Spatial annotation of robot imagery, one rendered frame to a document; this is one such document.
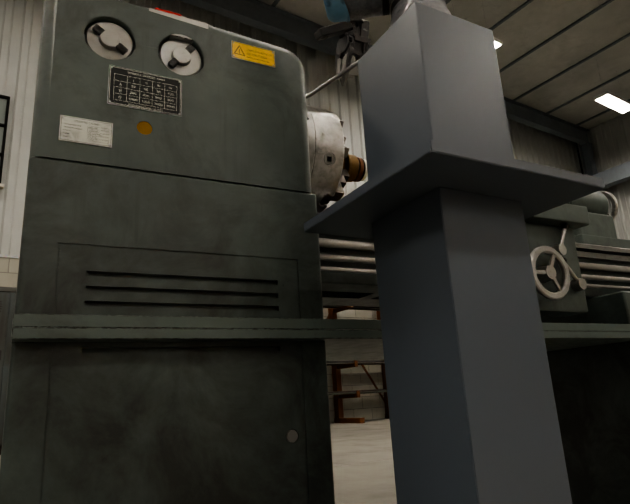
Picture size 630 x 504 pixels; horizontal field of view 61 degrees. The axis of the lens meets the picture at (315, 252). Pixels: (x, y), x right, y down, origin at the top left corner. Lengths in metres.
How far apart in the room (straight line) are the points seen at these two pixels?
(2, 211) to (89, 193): 7.17
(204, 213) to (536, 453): 0.75
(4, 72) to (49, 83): 7.89
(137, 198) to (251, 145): 0.29
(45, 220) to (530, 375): 0.89
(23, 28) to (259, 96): 8.34
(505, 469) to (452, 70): 0.69
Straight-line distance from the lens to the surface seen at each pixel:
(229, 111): 1.27
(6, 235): 8.14
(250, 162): 1.22
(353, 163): 1.64
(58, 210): 1.10
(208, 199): 1.16
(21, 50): 9.34
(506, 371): 0.93
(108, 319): 1.01
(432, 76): 1.03
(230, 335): 1.06
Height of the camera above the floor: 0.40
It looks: 15 degrees up
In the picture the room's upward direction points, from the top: 3 degrees counter-clockwise
